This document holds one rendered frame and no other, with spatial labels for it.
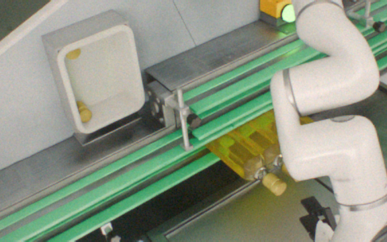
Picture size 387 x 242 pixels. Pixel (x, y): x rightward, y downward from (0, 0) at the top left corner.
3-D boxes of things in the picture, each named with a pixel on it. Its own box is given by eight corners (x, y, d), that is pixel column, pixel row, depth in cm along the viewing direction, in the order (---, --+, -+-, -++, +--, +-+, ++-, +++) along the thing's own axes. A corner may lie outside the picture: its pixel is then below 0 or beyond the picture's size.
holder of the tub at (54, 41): (71, 135, 123) (84, 151, 118) (40, 35, 106) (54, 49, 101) (132, 107, 130) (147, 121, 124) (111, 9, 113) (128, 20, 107)
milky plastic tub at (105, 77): (66, 119, 119) (80, 138, 113) (39, 36, 105) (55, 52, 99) (129, 91, 126) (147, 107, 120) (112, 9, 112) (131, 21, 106)
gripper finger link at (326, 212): (343, 248, 96) (328, 237, 101) (337, 212, 94) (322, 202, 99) (338, 250, 95) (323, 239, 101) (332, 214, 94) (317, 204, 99)
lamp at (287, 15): (280, 21, 136) (287, 25, 133) (280, 7, 133) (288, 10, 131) (292, 16, 137) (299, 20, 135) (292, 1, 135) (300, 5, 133)
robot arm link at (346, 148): (383, 163, 88) (300, 180, 93) (353, 46, 85) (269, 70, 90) (392, 198, 73) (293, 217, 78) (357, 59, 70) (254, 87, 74)
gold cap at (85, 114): (83, 113, 119) (91, 122, 116) (69, 115, 117) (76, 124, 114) (84, 100, 118) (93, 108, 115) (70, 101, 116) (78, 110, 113)
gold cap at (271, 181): (261, 187, 115) (275, 198, 112) (261, 176, 112) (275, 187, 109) (273, 180, 116) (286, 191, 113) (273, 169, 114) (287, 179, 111)
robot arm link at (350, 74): (275, 13, 86) (281, 68, 76) (355, -12, 82) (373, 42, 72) (297, 70, 95) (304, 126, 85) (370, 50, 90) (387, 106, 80)
